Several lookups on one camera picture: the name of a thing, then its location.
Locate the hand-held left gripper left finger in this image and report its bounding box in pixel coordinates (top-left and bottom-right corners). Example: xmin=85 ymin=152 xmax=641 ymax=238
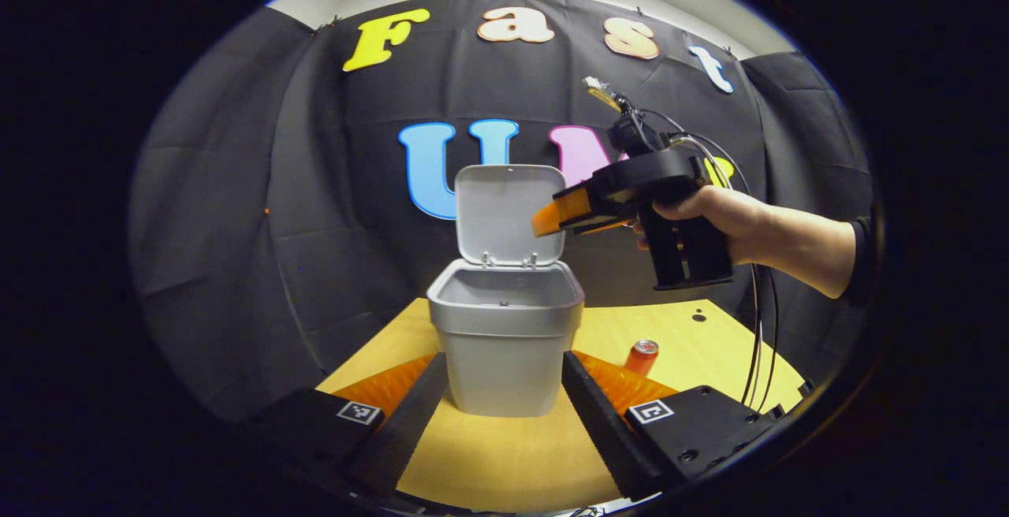
xmin=260 ymin=351 xmax=450 ymax=500

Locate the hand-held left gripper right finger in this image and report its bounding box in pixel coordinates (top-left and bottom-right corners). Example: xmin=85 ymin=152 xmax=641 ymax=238
xmin=561 ymin=350 xmax=789 ymax=502

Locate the red pop can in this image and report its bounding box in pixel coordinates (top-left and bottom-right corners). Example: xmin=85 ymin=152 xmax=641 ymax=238
xmin=624 ymin=340 xmax=660 ymax=378

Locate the grey desktop garbage bin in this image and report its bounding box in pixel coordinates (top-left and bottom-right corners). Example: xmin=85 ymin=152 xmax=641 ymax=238
xmin=426 ymin=164 xmax=586 ymax=418

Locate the wooden desktop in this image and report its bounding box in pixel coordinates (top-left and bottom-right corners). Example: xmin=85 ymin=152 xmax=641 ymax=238
xmin=315 ymin=296 xmax=806 ymax=515

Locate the black backdrop cloth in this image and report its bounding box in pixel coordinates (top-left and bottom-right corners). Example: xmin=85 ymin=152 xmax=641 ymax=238
xmin=130 ymin=0 xmax=876 ymax=423

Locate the black cable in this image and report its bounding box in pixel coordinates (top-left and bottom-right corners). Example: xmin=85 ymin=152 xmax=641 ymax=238
xmin=640 ymin=109 xmax=783 ymax=414
xmin=666 ymin=132 xmax=764 ymax=409

